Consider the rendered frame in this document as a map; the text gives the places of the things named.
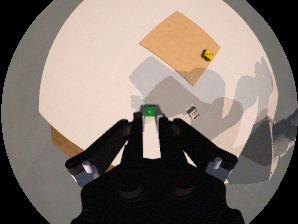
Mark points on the orange mat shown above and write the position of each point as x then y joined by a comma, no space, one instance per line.
179,42

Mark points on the grey die with black pips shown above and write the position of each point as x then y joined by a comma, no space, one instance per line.
193,113

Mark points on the yellow die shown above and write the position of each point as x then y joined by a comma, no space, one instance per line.
207,55

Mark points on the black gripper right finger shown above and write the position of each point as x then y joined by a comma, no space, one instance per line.
204,154

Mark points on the green die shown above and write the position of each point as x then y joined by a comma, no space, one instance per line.
149,110

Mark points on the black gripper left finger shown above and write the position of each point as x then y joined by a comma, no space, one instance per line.
96,159

